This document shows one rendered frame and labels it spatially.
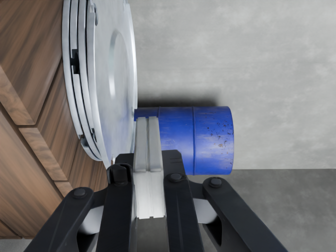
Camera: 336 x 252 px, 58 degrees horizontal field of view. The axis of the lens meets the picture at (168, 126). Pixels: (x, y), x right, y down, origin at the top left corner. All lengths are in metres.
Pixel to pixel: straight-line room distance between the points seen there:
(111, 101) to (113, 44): 0.07
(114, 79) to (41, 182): 0.15
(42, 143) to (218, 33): 2.24
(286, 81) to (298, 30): 0.50
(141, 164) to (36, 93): 0.16
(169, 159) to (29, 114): 0.14
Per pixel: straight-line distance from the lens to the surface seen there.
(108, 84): 0.38
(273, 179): 3.83
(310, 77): 2.94
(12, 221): 0.49
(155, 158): 0.16
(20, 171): 0.36
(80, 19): 0.35
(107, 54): 0.38
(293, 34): 2.62
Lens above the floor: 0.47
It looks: 2 degrees down
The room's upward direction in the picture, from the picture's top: 89 degrees clockwise
